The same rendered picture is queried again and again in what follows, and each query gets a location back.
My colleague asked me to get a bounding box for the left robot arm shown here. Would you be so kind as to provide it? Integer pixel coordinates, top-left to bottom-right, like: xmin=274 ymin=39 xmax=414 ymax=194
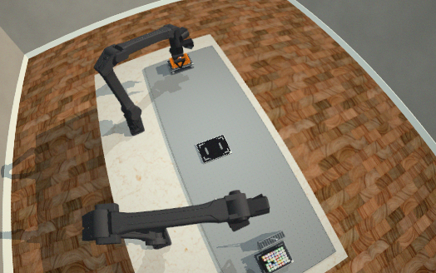
xmin=94 ymin=24 xmax=194 ymax=135

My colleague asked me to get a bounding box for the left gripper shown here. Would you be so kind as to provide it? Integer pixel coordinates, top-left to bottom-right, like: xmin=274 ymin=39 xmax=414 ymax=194
xmin=169 ymin=45 xmax=186 ymax=68

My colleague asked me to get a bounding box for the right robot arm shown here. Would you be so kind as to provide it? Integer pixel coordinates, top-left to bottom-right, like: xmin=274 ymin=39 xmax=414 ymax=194
xmin=82 ymin=190 xmax=270 ymax=250

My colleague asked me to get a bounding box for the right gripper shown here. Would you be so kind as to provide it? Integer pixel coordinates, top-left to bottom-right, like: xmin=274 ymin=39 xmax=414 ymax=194
xmin=228 ymin=220 xmax=250 ymax=231

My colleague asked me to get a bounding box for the orange tube rack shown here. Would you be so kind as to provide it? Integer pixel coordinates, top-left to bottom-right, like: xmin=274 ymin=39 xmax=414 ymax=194
xmin=169 ymin=53 xmax=191 ymax=69

